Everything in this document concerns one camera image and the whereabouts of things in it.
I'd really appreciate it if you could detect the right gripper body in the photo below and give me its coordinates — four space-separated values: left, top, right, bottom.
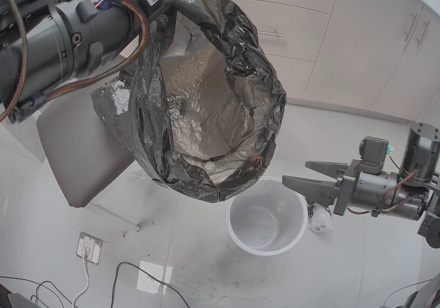
333 159 403 217

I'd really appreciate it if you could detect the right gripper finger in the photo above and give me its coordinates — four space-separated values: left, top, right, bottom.
305 161 352 182
282 175 341 213

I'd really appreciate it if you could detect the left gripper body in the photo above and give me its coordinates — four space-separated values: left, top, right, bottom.
0 0 176 109

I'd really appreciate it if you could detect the white printed wrapper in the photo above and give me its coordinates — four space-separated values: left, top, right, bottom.
309 204 335 234

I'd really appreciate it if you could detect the black plastic bag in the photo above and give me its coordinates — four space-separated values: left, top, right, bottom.
91 0 287 203

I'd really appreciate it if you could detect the white trash bin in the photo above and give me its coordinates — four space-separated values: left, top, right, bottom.
225 176 308 255

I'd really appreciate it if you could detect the grey padded white chair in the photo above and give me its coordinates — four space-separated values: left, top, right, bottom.
36 54 141 233

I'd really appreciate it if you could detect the beige built-in cabinet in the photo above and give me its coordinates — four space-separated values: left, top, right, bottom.
93 0 440 123

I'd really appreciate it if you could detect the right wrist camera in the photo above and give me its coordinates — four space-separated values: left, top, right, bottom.
358 136 394 175

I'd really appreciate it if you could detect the black cable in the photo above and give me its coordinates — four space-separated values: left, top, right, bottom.
395 278 432 308
0 275 74 308
111 261 191 308

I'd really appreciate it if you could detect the white cable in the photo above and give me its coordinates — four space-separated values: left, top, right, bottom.
73 246 91 308

